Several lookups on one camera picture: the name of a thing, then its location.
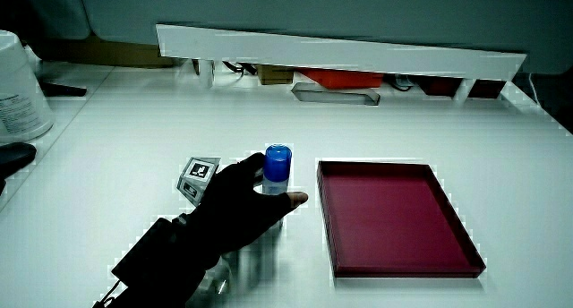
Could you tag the black flat object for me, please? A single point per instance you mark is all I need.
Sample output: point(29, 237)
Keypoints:
point(62, 90)

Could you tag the white labelled container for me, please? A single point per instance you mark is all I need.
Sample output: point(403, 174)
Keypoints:
point(15, 93)

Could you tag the blue capped glue bottle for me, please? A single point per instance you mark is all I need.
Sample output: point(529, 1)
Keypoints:
point(277, 165)

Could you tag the grey partition panel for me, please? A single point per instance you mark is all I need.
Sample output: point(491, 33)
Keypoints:
point(313, 8)

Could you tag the person's left hand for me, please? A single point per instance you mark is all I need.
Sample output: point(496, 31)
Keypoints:
point(233, 209)

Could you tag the small brown cardboard box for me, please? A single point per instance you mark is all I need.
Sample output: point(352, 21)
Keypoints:
point(274, 74)

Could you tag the white desk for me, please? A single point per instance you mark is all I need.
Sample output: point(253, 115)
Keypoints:
point(134, 133)

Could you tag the person's left forearm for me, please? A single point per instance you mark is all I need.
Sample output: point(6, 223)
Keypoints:
point(161, 263)

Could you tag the large brown cardboard box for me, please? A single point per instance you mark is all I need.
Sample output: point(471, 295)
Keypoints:
point(107, 53)

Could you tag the dark red tray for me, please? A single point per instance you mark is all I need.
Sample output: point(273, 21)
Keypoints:
point(394, 218)

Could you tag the black rounded object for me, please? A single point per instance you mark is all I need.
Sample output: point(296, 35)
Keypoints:
point(13, 158)

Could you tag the white desk shelf riser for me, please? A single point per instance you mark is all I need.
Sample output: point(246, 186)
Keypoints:
point(336, 53)

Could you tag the orange box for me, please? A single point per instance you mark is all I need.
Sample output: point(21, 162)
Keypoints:
point(342, 78)

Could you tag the dark red box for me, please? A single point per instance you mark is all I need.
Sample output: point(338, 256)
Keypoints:
point(438, 86)
point(487, 88)

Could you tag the clear plastic holder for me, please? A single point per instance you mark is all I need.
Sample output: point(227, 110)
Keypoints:
point(333, 95)

